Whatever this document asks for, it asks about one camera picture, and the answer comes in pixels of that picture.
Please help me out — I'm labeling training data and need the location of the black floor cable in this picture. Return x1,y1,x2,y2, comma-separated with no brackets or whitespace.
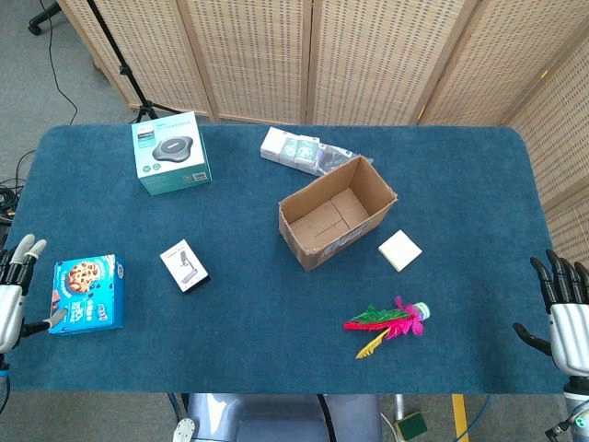
45,13,80,125

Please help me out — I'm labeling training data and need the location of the blue cookie box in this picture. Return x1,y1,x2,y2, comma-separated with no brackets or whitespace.
48,254,126,335

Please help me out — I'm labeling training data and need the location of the cream sticky note pad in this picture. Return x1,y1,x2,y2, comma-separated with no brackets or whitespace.
377,229,423,273

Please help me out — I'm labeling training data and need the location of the small white black box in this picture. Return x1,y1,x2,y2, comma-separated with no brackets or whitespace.
159,238,211,294

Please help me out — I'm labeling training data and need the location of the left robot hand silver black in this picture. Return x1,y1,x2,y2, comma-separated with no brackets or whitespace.
0,233,68,355

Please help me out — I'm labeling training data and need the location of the black tripod stand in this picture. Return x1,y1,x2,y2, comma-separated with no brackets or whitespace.
85,0,185,124

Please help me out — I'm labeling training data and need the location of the wicker folding screen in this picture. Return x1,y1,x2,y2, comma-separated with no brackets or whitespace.
57,0,589,268

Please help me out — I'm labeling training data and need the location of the dark item in plastic bag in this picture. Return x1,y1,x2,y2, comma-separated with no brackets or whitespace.
314,142,375,177

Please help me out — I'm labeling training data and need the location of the blue table cloth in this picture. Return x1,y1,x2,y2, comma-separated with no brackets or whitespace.
4,123,568,396

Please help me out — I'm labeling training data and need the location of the metal table leg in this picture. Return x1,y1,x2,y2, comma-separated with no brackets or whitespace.
392,394,410,423

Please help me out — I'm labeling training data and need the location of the grey robot torso base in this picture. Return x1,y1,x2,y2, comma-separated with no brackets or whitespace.
170,392,384,442

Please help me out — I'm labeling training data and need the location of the small plain white box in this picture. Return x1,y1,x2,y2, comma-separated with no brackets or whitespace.
260,126,289,163

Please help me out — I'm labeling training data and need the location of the green yellow sponge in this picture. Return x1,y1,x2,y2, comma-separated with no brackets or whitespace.
396,412,430,439

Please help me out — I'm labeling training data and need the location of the bundle of dark cables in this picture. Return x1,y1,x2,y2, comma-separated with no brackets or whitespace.
0,149,37,240

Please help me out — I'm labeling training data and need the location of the teal speakerphone box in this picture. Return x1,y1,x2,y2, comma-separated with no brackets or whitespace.
131,110,214,196

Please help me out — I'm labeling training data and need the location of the black chair caster base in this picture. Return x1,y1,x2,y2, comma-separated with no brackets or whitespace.
28,0,64,36

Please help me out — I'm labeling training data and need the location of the small green white box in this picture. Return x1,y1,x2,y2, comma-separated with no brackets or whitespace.
293,135,321,174
277,134,301,168

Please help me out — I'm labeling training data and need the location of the brown cardboard box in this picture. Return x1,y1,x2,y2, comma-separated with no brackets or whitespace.
277,155,398,273

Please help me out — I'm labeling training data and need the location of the colourful feather toy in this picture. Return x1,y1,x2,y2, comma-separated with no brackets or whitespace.
342,296,433,360

